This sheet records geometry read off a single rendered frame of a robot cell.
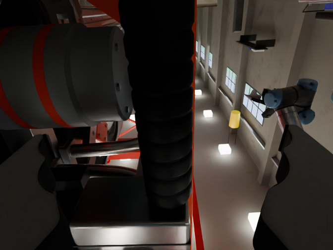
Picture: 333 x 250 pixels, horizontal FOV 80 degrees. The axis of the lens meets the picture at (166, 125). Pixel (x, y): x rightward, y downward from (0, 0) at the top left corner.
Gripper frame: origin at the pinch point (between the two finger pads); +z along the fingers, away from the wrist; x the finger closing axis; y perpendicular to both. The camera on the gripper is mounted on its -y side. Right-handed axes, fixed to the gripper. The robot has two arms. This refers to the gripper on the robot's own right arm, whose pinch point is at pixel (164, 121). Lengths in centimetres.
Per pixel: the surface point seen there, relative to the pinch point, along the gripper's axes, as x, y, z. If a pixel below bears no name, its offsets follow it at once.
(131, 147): -7.8, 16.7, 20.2
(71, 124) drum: -13.1, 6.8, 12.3
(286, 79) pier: 307, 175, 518
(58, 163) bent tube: -19.1, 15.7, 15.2
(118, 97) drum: -6.0, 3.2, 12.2
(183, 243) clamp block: 1.0, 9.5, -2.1
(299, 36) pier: 308, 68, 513
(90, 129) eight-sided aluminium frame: -20.6, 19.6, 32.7
